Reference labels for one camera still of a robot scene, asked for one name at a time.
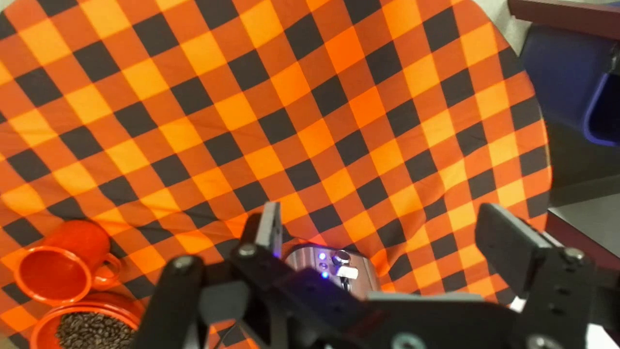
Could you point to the blue chair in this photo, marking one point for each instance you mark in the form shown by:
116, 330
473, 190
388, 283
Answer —
562, 70

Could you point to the dark wooden table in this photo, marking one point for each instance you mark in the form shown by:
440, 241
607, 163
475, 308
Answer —
568, 12

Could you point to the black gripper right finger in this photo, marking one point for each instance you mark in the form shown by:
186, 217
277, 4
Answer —
510, 248

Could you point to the silver toaster with blue lights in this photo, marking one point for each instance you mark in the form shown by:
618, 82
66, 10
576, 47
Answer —
306, 260

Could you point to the dark brown furniture edge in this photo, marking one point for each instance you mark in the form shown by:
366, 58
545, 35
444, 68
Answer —
587, 225

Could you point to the orange black checkered tablecloth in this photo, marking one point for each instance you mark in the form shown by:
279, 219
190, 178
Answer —
271, 109

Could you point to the orange ceramic mug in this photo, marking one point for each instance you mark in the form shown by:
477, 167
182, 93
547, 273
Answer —
54, 272

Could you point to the orange bowl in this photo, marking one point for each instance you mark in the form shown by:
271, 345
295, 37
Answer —
45, 330

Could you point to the dark coffee beans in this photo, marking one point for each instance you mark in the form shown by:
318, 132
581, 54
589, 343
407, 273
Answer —
93, 332

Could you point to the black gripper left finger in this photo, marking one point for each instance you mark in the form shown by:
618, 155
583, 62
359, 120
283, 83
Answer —
268, 229

